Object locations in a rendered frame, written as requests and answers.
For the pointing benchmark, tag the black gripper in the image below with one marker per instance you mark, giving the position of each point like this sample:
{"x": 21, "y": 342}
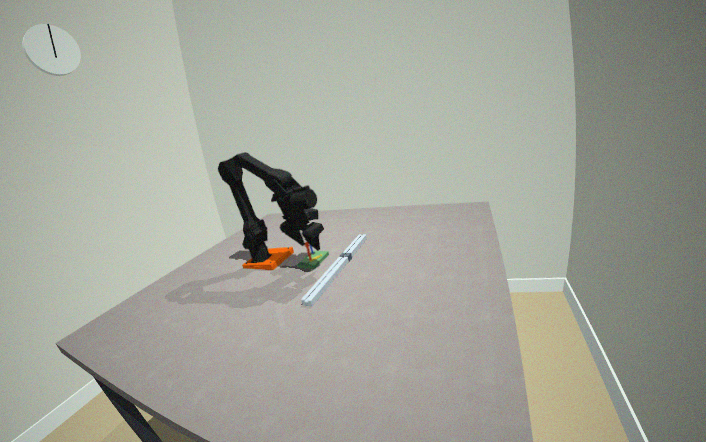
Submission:
{"x": 294, "y": 222}

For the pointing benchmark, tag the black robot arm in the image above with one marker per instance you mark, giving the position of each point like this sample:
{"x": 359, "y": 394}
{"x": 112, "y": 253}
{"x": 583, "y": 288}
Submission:
{"x": 288, "y": 193}

